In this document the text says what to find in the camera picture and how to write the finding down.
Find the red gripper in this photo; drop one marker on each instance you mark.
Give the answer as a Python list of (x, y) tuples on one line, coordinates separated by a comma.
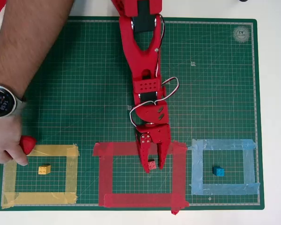
[(159, 136)]

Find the red toy brick cube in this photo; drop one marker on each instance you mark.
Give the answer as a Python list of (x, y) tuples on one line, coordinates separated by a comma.
[(151, 164)]

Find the person's left forearm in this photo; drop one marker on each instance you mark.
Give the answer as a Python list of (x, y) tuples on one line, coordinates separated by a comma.
[(25, 47)]

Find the red follower robot arm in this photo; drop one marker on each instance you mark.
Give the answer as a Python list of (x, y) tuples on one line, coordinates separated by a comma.
[(140, 58)]

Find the blue tape square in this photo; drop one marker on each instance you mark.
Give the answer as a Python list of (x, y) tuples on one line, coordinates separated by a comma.
[(197, 168)]

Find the red tape square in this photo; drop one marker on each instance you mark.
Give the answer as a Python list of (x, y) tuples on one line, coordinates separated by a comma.
[(105, 173)]

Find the blue toy brick cube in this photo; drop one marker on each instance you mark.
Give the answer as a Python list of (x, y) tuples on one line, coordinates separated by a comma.
[(218, 171)]

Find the yellow tape square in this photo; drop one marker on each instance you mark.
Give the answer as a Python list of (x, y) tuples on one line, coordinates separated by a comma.
[(70, 178)]

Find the yellow toy brick cube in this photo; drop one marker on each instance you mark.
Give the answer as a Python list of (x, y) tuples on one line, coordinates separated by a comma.
[(44, 170)]

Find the person's left hand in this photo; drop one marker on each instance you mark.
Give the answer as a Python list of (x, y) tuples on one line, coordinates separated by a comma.
[(4, 138)]

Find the green cutting mat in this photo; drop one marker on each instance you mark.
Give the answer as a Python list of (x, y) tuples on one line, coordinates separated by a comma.
[(213, 105)]

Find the grey wrist watch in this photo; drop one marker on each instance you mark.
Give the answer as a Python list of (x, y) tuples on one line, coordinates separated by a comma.
[(0, 100)]

